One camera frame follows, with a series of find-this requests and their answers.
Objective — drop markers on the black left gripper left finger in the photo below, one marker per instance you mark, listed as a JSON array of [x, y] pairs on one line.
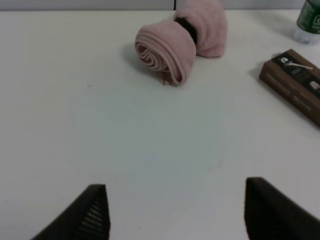
[[86, 218]]

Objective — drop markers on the pink rolled towel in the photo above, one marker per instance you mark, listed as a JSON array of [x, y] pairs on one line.
[[170, 47]]

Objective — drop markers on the brown capsule box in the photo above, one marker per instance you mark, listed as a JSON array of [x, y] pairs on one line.
[[297, 80]]

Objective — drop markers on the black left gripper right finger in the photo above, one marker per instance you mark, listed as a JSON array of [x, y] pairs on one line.
[[271, 215]]

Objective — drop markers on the clear water bottle green label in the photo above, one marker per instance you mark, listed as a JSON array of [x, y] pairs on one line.
[[308, 23]]

